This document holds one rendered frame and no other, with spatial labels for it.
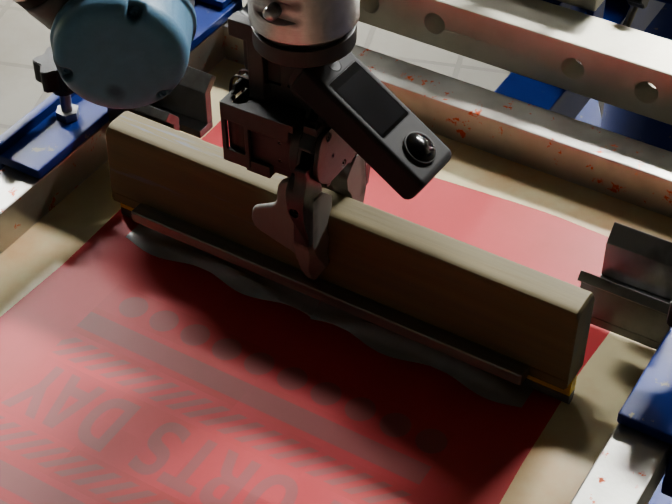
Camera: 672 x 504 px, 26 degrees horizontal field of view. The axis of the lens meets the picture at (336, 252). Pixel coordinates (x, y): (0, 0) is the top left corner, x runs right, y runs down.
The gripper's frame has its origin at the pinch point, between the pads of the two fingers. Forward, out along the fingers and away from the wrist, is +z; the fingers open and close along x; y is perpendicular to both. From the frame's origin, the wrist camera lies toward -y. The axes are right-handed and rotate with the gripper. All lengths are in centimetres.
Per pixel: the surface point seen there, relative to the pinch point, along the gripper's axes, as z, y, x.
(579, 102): 12.7, -2.2, -43.5
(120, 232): 4.7, 19.3, 2.3
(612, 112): 45, 8, -85
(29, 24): 98, 152, -122
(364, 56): 1.2, 12.1, -25.2
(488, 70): 100, 60, -158
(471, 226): 5.1, -5.1, -13.3
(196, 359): 4.9, 5.7, 10.9
